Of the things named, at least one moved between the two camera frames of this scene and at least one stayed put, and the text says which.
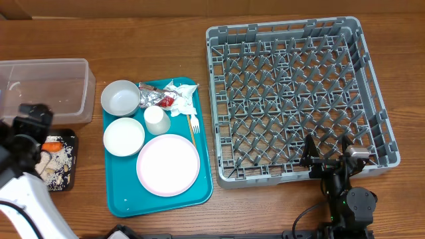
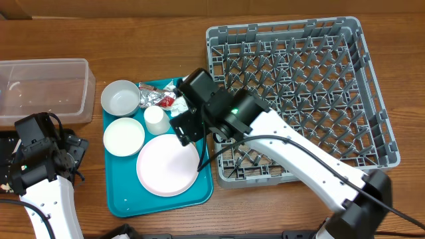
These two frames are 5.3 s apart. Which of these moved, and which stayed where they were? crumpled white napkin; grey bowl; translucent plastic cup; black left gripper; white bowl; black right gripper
Moved: black left gripper; black right gripper
Stayed: white bowl; grey bowl; translucent plastic cup; crumpled white napkin
